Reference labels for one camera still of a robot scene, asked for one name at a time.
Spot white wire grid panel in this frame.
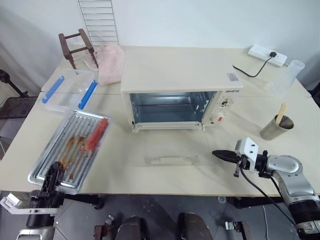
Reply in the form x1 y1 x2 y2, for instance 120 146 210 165
77 0 119 47

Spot dark floor mat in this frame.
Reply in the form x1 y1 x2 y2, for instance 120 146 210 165
0 96 39 120

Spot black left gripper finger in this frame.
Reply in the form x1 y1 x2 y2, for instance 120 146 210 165
54 161 66 188
42 164 58 193

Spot brown wooden rack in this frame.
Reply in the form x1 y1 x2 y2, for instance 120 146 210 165
58 28 100 70

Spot white power strip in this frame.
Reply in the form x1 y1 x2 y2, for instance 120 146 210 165
247 44 289 67

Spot white floor cable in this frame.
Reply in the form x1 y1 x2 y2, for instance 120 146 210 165
261 204 270 239

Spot cream toaster oven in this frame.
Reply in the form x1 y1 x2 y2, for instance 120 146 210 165
120 46 244 133

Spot metal baking tray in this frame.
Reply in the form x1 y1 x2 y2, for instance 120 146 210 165
27 109 114 196

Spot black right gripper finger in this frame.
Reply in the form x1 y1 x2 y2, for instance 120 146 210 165
214 154 239 164
211 149 238 159

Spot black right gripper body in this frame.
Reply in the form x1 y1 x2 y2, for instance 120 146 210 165
233 152 251 178

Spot dark rounded shape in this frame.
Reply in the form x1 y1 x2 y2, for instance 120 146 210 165
177 212 214 240
117 215 149 240

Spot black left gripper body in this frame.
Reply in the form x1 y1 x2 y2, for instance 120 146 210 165
29 186 66 210

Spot metal cup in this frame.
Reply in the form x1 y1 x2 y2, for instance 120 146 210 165
259 114 295 142

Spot red sausage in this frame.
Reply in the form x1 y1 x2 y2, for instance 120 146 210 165
85 117 110 151

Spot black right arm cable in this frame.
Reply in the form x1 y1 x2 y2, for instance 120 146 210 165
239 166 302 227

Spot clear plastic measuring cup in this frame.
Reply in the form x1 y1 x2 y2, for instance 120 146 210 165
264 59 306 98

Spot black metal stand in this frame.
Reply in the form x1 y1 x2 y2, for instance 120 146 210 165
0 69 30 99

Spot pink striped cloth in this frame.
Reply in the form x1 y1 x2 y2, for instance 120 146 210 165
92 44 126 86

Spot black plug with cable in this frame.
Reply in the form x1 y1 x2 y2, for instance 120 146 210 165
232 50 279 79

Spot glass oven door with handle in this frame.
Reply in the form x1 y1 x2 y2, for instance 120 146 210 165
129 122 214 167

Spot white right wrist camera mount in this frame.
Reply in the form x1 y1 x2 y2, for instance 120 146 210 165
234 136 260 173

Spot wooden chopsticks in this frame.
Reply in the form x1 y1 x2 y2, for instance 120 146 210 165
276 101 288 125

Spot clear plastic box blue clips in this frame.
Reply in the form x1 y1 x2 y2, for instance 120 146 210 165
40 69 99 114

